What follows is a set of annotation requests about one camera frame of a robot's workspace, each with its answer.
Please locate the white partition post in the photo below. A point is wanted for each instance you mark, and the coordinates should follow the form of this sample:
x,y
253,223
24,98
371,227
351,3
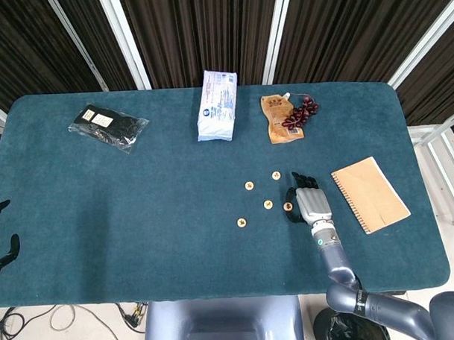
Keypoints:
x,y
276,37
77,42
127,43
420,44

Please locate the black socks in plastic bag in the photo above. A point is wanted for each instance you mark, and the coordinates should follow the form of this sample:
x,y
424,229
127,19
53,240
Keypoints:
x,y
110,127

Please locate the kraft spiral notebook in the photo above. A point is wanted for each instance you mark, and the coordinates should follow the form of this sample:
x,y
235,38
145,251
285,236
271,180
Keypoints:
x,y
369,195

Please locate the wooden button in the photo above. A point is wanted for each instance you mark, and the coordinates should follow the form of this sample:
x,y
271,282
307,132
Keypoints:
x,y
275,175
249,185
268,204
288,206
242,222

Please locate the white metal rack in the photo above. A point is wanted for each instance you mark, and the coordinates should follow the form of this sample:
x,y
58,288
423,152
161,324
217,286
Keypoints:
x,y
440,147

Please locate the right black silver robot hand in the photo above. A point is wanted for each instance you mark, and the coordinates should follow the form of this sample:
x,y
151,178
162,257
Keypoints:
x,y
314,204

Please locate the dark red grape bunch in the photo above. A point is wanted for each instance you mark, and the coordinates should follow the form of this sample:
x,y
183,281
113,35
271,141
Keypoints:
x,y
301,113

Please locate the teal table cloth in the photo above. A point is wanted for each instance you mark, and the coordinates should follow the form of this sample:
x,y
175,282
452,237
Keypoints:
x,y
158,217

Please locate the black trash bin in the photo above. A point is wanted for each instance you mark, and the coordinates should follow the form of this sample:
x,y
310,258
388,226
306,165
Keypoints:
x,y
329,332

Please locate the blue-grey robot torso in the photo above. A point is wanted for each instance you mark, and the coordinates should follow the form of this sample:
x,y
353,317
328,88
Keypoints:
x,y
221,323

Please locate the white blue tissue pack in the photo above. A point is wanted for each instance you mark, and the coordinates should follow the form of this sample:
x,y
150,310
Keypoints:
x,y
217,107

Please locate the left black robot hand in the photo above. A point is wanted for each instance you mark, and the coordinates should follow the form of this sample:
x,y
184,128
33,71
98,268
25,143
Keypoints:
x,y
14,247

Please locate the dark brown pleated curtain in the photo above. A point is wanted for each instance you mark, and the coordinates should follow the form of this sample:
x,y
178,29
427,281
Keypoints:
x,y
207,29

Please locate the orange spout pouch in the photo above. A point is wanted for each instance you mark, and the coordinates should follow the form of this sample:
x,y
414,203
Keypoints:
x,y
277,112

